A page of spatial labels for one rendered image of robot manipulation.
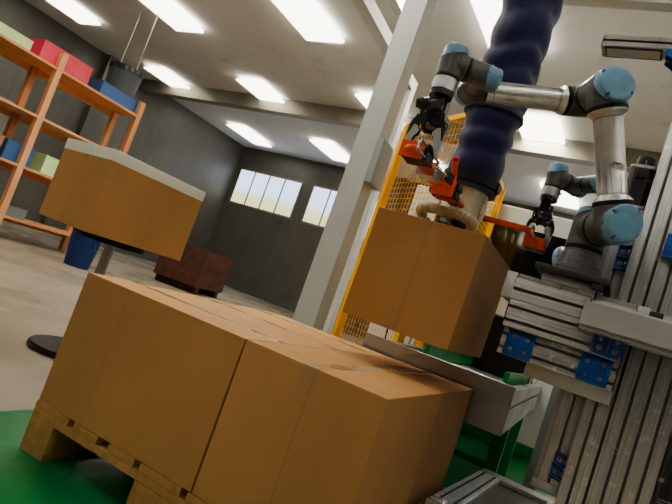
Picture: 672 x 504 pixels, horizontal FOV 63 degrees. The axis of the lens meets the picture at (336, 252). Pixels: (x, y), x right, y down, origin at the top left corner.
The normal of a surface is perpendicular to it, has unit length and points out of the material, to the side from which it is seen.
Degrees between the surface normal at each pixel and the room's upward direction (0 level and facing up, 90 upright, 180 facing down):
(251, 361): 90
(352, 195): 90
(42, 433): 90
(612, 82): 83
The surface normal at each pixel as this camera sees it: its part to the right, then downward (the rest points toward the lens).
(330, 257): -0.38, -0.21
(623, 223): 0.07, 0.07
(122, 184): 0.81, 0.25
